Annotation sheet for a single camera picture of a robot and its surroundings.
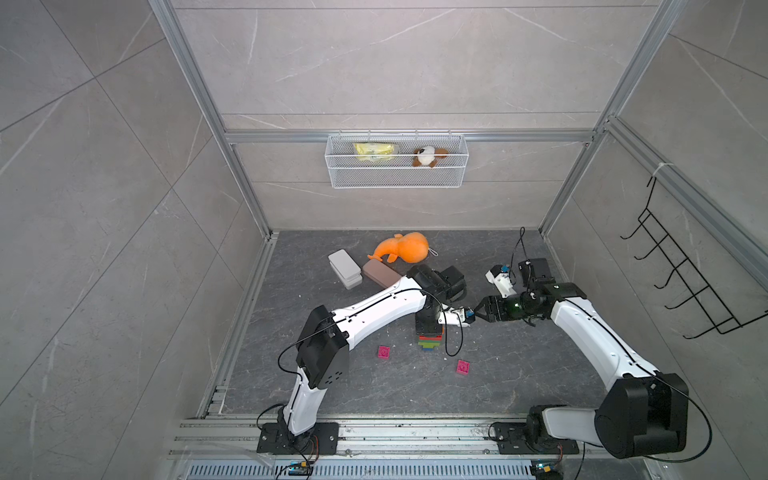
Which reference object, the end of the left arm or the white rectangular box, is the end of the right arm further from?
the white rectangular box

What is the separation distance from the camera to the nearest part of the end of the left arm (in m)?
0.58

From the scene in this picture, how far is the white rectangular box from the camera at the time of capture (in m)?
1.03

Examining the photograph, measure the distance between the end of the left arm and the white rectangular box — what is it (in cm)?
37
